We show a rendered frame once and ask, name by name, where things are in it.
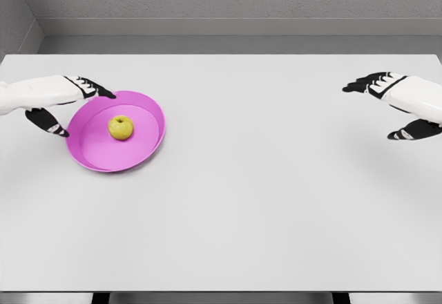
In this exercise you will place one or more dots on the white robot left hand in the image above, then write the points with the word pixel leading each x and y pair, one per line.
pixel 52 91

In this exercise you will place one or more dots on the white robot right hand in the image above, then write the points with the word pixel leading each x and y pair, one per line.
pixel 418 96

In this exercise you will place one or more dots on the yellow-green apple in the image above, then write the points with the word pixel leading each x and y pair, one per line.
pixel 121 128

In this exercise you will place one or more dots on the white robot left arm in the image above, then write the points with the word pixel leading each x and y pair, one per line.
pixel 8 98

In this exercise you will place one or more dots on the pink round plate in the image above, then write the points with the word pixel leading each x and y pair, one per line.
pixel 103 152

